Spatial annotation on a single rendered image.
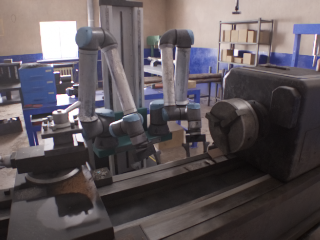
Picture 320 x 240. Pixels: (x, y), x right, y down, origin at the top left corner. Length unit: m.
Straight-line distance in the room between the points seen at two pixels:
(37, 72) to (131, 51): 1.16
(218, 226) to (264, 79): 0.69
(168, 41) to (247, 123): 0.90
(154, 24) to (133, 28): 6.79
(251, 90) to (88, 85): 0.93
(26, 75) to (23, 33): 5.20
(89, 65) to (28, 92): 1.39
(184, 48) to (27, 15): 6.55
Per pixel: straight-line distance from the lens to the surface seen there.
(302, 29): 4.31
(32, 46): 7.80
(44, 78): 2.68
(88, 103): 1.49
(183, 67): 1.77
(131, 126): 1.26
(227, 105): 1.06
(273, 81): 1.14
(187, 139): 1.48
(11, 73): 4.91
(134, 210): 1.13
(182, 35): 1.71
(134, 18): 1.89
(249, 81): 1.23
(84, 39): 1.38
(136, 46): 1.89
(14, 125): 4.61
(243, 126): 1.01
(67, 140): 1.02
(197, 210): 0.97
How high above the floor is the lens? 1.46
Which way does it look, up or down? 19 degrees down
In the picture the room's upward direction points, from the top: straight up
